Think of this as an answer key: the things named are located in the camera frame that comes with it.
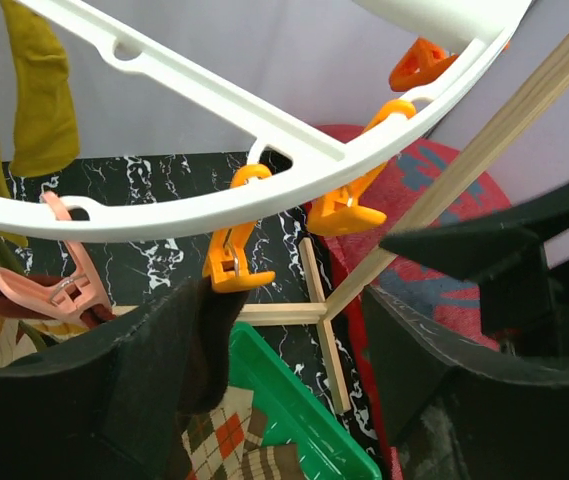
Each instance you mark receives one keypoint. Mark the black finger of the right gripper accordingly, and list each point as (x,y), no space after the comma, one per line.
(524,303)

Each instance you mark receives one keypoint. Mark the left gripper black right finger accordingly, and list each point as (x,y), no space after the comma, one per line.
(455,409)

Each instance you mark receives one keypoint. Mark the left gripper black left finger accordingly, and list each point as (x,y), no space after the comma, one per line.
(103,405)

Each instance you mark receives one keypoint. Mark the brown argyle sock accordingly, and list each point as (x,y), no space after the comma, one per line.
(207,368)

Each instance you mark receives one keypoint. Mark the white round clip hanger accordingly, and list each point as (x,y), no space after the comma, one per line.
(477,30)

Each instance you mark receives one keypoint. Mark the orange argyle sock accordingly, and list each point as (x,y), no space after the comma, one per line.
(218,442)

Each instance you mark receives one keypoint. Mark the pink clothespin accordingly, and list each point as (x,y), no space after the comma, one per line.
(67,299)

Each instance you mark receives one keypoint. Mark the green plastic tray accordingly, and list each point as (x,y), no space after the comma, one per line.
(325,449)

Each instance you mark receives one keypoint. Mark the orange clothespin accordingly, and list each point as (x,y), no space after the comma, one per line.
(226,263)
(339,211)
(427,70)

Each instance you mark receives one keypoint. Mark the brown beige striped sock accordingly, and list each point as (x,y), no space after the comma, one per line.
(279,462)

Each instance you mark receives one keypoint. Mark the wooden clothes rack frame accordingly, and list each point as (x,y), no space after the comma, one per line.
(537,93)

